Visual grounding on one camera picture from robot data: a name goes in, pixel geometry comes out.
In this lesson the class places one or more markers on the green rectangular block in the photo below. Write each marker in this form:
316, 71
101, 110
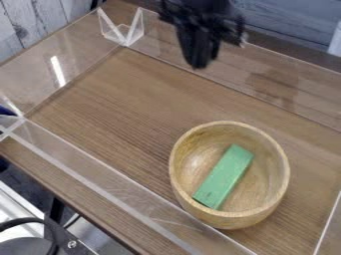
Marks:
224, 177

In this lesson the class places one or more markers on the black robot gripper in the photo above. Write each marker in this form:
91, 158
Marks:
214, 15

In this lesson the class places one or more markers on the light wooden bowl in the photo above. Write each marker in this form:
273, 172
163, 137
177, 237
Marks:
262, 186

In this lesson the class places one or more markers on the black metal bracket with screw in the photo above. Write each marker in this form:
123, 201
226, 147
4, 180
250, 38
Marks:
70, 244

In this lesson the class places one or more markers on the clear acrylic tray enclosure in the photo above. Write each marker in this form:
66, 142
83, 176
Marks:
105, 97

